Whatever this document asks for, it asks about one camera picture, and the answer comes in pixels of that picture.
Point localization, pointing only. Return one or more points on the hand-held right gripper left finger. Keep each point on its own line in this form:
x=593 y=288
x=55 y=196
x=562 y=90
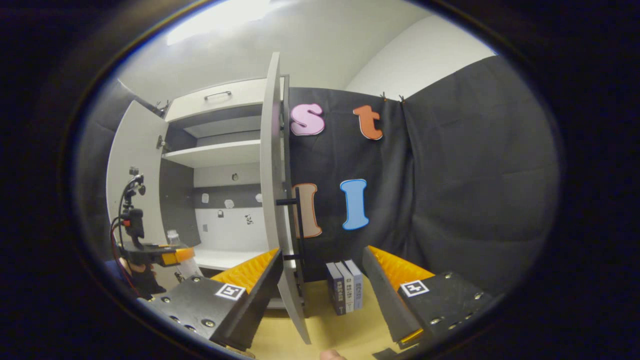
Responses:
x=260 y=285

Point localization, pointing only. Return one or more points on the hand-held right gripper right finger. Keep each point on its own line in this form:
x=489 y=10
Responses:
x=382 y=290

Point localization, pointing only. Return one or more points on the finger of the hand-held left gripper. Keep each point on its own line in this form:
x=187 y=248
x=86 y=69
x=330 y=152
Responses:
x=170 y=252

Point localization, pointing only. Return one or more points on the clear plastic bottle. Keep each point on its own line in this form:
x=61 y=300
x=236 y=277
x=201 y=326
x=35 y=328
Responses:
x=189 y=270

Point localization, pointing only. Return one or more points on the white cabinet door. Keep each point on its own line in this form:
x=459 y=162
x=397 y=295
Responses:
x=272 y=175
x=135 y=150

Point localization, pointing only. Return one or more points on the white and grey cabinet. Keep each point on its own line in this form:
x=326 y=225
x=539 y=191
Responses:
x=225 y=230

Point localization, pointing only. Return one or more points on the white cabinet shelf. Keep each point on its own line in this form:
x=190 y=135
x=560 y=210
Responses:
x=220 y=152

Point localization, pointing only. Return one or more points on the white cabinet drawer front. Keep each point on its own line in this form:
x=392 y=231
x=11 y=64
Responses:
x=235 y=97

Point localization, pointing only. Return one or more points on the light blue book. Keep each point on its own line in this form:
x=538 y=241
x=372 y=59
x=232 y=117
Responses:
x=356 y=285

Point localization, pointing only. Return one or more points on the white book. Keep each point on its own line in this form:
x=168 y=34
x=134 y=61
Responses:
x=346 y=287

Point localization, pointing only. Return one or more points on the dark navy book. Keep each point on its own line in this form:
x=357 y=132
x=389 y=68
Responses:
x=337 y=292

